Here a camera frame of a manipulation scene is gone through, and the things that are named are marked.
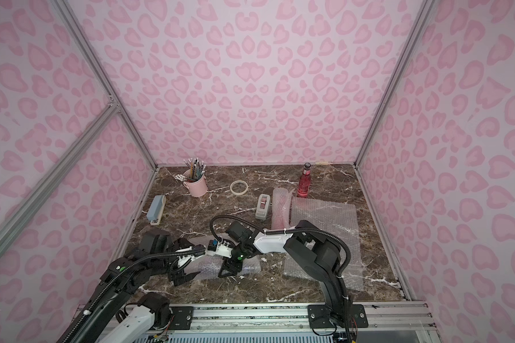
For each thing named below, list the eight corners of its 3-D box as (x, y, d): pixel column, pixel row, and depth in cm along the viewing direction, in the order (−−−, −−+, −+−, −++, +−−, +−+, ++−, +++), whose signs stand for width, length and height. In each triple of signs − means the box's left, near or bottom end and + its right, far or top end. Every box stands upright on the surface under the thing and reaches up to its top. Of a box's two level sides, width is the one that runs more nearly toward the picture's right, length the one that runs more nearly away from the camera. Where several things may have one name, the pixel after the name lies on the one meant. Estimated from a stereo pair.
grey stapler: (150, 224, 99) (145, 218, 95) (159, 201, 108) (154, 194, 103) (158, 224, 99) (153, 218, 95) (166, 201, 108) (162, 194, 103)
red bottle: (297, 197, 108) (302, 170, 93) (297, 189, 111) (301, 162, 96) (307, 197, 108) (313, 170, 93) (305, 189, 111) (311, 162, 96)
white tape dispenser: (255, 218, 101) (255, 212, 97) (259, 199, 108) (259, 193, 104) (268, 220, 100) (268, 214, 96) (272, 200, 107) (272, 194, 104)
